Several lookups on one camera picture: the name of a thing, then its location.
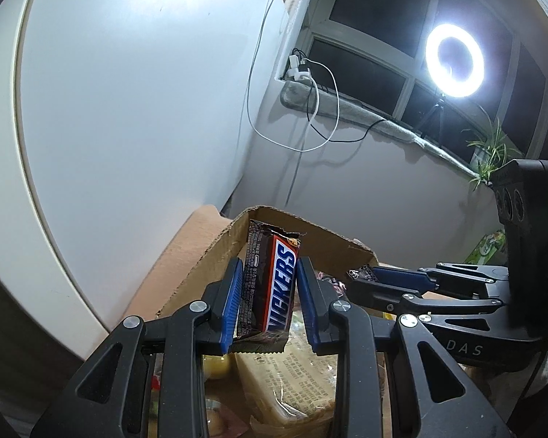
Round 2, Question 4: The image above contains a small dark packet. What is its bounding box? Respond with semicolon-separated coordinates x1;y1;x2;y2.
346;265;376;284

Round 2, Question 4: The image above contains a dark window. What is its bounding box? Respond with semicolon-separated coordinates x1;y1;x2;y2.
274;0;548;183

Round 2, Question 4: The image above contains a white charger plug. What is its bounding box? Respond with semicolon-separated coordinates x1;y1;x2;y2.
287;55;312;80

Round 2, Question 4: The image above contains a white looped cable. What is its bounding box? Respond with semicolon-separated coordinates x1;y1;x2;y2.
288;59;341;201

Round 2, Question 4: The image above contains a black cable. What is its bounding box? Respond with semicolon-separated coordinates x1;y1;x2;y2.
308;116;389;144

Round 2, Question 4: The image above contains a brown chocolate bar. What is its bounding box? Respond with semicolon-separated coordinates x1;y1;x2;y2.
231;220;308;354

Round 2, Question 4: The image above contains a bread packet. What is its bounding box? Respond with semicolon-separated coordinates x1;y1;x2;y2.
235;324;341;438

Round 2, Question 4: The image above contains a yellow round candy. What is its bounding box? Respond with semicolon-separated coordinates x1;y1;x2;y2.
203;353;233;379

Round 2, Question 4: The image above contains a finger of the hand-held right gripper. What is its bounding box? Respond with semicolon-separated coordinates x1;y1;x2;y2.
373;263;510;292
347;276;507;322

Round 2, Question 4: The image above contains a ring light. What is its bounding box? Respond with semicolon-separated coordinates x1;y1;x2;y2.
426;23;486;99

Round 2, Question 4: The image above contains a black tripod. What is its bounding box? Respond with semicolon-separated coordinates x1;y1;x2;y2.
413;93;450;140

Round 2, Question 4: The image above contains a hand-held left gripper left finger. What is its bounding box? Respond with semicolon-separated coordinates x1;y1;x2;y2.
30;258;245;438

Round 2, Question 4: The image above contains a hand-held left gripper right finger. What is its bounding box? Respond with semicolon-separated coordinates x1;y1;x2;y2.
296;257;512;438

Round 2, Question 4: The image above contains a cardboard box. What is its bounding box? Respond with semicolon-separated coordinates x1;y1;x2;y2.
155;204;387;438

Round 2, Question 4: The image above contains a grey padded sill cover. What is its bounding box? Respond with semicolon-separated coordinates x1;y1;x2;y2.
278;77;489;183

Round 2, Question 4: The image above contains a thin white cable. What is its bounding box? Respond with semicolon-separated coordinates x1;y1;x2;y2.
246;0;307;152

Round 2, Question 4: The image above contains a green potted plant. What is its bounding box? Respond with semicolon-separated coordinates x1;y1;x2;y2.
461;116;524;192

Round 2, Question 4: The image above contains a pink patterned packet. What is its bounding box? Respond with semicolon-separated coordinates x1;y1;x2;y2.
315;270;348;299

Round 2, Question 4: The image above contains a white wardrobe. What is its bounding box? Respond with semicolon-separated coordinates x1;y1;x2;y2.
0;0;302;361

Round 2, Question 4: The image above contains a green yellow carton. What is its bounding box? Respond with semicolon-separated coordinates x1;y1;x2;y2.
466;230;507;265

